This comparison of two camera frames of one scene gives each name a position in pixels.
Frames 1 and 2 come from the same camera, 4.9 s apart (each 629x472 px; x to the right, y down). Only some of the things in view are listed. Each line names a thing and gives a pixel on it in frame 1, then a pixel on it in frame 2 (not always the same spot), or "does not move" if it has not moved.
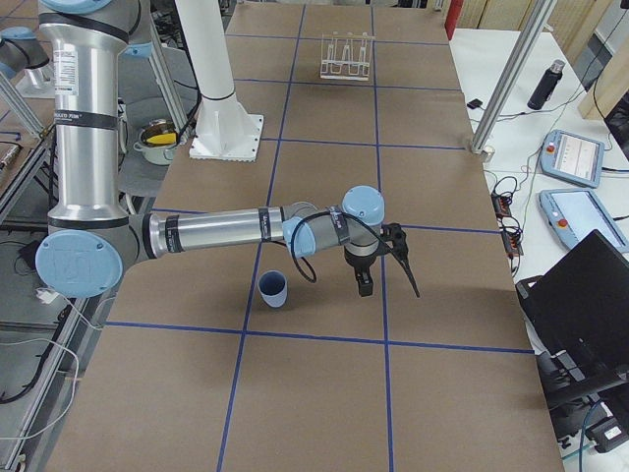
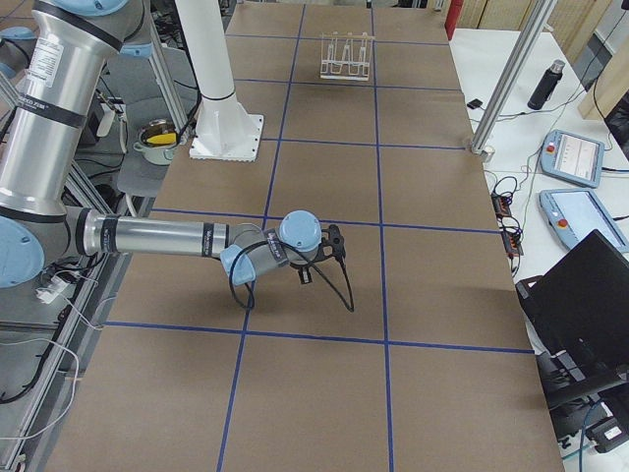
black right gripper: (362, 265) to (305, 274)
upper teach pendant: (572, 157) does not move
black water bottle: (546, 86) does not move
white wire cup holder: (346, 56) does not move
